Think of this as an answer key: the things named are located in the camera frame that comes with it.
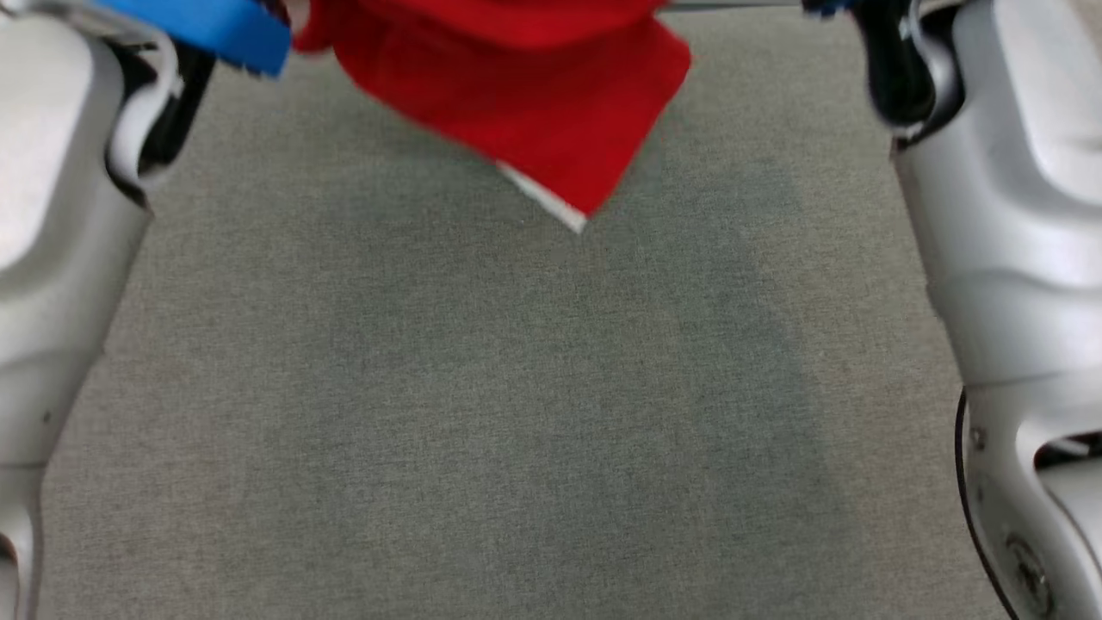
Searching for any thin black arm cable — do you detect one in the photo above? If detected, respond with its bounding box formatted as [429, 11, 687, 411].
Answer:
[953, 387, 1018, 620]

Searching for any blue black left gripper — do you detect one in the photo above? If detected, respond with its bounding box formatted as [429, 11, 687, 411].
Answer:
[90, 0, 294, 78]

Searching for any red and white jersey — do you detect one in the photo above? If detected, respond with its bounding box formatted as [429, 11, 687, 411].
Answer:
[288, 0, 692, 235]

